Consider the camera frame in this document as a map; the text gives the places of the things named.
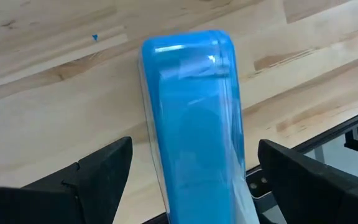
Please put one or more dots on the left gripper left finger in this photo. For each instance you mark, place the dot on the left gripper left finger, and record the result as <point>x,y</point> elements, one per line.
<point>98,180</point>

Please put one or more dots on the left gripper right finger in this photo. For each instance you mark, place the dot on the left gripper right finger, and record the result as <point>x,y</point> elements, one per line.
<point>306,193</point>

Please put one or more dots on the blue first aid kit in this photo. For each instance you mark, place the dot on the blue first aid kit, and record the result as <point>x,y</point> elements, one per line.
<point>197,124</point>

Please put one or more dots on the small blue speck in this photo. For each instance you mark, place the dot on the small blue speck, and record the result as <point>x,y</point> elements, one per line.
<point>95,37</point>

